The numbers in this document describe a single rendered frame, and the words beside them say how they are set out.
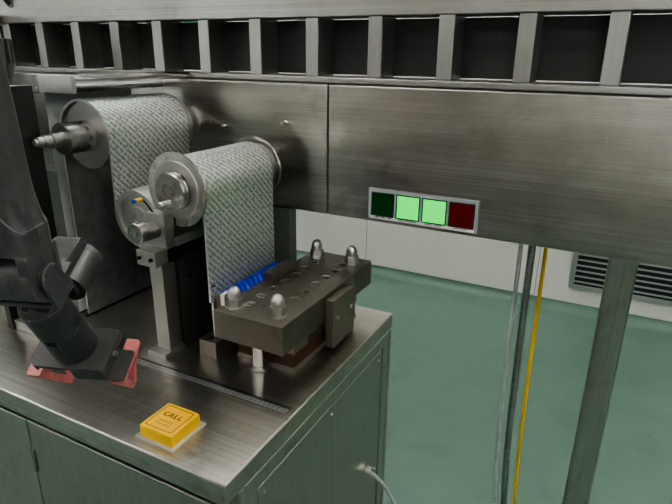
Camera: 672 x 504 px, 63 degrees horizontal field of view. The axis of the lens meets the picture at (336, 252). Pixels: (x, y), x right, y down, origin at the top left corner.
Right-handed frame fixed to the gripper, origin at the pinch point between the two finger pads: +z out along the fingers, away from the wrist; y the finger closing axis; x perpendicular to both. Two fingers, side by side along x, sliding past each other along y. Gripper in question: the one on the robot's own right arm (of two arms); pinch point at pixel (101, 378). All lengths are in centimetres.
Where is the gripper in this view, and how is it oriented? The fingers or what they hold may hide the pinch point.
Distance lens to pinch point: 91.0
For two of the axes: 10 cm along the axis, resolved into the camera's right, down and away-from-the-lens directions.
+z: 0.5, 6.5, 7.6
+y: -9.9, -0.5, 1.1
